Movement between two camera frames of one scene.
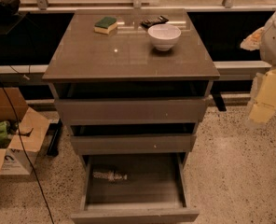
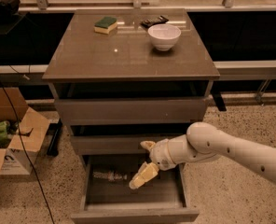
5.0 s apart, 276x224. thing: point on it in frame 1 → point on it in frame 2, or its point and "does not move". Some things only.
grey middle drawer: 132,138 does not move
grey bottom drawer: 135,189 does not move
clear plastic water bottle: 111,175 does not move
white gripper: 275,44 → 159,154
